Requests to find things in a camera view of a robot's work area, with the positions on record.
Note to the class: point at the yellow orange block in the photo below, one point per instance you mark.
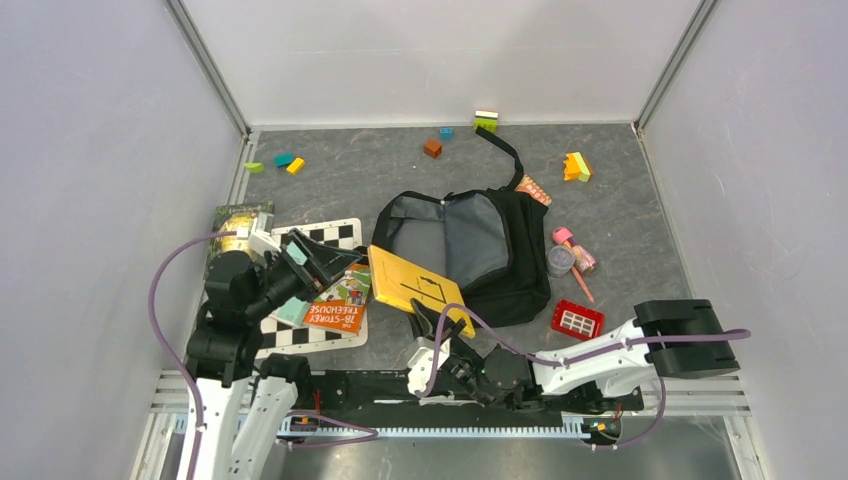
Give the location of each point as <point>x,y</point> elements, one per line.
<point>295,166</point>

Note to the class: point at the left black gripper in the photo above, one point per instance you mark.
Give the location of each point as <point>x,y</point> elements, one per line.
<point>312,276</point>

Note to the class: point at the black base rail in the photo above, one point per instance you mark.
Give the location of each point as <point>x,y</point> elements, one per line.
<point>299,402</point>

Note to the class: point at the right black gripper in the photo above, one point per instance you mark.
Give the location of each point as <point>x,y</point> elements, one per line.
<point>428,319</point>

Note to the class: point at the yellow book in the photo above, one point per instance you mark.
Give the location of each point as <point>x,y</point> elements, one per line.
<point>396,282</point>

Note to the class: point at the dark green fantasy book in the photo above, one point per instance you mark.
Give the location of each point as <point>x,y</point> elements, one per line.
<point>254,216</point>

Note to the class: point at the teal book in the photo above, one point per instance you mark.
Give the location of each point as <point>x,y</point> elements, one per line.
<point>293,312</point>

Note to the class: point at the brown orange cube block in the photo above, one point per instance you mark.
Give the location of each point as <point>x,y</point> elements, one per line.
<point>433,148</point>

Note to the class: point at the green half round block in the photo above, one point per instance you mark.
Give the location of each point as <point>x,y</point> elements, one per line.
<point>254,167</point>

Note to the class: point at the clear round glitter jar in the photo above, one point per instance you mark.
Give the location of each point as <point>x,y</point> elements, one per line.
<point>560,260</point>

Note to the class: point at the green white block stack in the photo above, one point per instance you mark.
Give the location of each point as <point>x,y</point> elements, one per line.
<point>486,120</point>

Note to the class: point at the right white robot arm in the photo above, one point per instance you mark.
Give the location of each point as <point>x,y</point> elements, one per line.
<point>680,339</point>

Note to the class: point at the black student backpack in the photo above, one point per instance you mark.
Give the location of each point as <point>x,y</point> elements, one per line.
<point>491,242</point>

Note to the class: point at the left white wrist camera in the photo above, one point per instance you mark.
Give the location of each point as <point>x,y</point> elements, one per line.
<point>256,243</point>

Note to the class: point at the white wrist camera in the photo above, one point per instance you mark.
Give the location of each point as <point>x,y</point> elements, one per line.
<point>256,243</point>
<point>422,362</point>

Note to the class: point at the small orange spiral notebook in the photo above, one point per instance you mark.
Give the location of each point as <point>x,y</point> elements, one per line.
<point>529,186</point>

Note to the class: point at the black white chessboard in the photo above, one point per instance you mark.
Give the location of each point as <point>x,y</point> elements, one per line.
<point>280,338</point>

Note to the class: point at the teal block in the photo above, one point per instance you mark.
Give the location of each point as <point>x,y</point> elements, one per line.
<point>283,160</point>

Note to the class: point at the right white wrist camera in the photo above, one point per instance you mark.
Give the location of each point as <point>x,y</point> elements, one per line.
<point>422,362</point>

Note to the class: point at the red window toy brick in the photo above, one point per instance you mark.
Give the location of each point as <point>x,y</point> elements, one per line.
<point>577,321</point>

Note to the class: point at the pink capped marker tube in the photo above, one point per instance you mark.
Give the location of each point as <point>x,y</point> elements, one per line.
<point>584,260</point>

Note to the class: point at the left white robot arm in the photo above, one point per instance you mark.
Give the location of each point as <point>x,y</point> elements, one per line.
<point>236,405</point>

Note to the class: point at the orange green block stack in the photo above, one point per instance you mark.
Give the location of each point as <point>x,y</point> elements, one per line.
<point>577,167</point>

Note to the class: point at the orange treehouse book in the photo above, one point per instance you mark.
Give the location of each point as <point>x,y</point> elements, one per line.
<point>342,307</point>

